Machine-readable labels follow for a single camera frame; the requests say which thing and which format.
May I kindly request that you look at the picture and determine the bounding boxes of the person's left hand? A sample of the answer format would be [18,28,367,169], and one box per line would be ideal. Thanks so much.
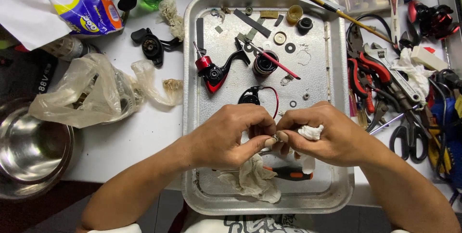
[188,104,278,171]

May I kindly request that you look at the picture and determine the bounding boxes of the person's right hand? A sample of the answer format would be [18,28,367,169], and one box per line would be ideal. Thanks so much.
[271,101,366,168]

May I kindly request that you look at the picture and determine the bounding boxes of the white tissue wad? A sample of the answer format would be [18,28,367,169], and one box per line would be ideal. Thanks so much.
[297,124,324,175]

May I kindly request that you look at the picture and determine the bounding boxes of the black rotor with red bail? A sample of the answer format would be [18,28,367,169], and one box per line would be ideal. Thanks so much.
[238,85,280,120]

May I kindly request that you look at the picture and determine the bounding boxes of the crumpled stained tissue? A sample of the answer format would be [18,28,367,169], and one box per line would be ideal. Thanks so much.
[218,154,282,204]

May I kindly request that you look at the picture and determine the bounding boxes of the thin metal rod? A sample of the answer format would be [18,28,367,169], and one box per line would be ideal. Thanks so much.
[368,104,421,136]

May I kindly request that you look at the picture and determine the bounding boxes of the silver metal tray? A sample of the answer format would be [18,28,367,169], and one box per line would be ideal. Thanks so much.
[181,0,355,215]

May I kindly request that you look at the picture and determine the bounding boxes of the red black reel body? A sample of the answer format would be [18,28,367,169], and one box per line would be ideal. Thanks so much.
[193,37,251,94]

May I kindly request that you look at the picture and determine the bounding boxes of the dark fishing reel spool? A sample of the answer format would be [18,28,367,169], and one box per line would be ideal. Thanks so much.
[252,50,279,78]

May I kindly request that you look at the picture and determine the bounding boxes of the silver adjustable wrench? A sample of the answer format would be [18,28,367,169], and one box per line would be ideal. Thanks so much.
[363,42,421,103]

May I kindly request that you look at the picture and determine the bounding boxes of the person's white printed shirt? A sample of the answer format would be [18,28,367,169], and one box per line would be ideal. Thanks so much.
[87,213,412,233]

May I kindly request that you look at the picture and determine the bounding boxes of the white crumpled tissue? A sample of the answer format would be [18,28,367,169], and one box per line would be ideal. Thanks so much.
[391,47,437,95]

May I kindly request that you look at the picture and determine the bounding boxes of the short black flat strip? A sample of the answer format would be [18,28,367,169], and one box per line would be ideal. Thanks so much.
[196,17,205,52]

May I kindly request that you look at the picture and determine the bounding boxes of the blue yellow tool heap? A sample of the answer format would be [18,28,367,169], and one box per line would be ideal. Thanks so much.
[428,69,462,206]

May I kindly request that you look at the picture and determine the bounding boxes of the grey metal strip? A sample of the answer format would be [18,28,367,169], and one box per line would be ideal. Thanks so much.
[236,18,266,42]

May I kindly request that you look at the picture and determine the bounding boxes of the black reel side plate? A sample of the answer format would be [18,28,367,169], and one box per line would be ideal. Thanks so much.
[130,27,183,68]

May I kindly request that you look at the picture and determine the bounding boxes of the long black flat strip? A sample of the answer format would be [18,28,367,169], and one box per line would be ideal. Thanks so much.
[233,8,272,39]

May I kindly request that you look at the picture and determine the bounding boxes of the black round knob cap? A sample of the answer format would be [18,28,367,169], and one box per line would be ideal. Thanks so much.
[296,17,314,33]

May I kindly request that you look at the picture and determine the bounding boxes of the white rectangular block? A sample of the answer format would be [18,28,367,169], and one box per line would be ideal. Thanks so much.
[410,45,448,72]

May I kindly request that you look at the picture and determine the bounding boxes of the crumpled beige tissue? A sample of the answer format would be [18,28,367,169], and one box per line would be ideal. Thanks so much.
[156,0,186,42]

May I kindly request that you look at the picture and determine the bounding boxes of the yellow round cap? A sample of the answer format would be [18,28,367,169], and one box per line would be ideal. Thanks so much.
[287,5,304,24]

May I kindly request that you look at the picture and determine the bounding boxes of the clear crumpled plastic bag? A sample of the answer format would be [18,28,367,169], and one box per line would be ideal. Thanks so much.
[28,53,184,129]

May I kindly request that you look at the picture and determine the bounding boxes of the white red pen tool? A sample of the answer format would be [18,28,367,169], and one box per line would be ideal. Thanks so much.
[389,0,401,50]

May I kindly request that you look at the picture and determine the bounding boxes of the red black fishing reel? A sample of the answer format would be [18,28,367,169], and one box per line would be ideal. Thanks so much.
[407,0,461,41]

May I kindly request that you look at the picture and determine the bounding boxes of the stainless steel bowl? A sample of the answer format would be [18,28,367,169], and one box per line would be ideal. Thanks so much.
[0,97,84,201]

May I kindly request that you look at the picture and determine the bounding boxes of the yellow purple tissue packet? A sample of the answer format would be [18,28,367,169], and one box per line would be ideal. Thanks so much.
[30,0,125,36]

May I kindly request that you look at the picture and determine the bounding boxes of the black battery pack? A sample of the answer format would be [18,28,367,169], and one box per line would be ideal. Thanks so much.
[0,45,59,101]

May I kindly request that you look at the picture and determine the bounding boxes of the yellow handled screwdriver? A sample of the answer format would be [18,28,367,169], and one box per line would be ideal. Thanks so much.
[348,89,369,129]

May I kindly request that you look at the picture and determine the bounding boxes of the orange black handled screwdriver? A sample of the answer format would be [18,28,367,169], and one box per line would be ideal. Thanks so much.
[212,165,314,181]

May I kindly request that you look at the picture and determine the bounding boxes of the red handled screwdriver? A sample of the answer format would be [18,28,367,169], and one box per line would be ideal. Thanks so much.
[364,74,376,115]

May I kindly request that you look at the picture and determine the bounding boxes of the black handled scissors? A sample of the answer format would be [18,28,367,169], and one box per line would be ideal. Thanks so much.
[389,110,430,164]

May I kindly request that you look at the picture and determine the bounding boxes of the red handled pliers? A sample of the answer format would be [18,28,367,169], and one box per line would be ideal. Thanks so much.
[347,25,393,99]

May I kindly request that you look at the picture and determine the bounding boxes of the thin wire clip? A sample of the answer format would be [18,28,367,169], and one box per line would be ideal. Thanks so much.
[297,48,312,66]

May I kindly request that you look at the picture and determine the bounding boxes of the red handled small brush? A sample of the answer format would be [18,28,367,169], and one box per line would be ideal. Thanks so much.
[235,37,301,80]

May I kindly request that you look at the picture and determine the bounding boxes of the black cable loop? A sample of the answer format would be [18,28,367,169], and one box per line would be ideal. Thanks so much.
[345,13,395,52]

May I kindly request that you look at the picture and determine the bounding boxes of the bamboo handled paintbrush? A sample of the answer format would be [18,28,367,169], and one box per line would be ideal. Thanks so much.
[275,0,396,45]

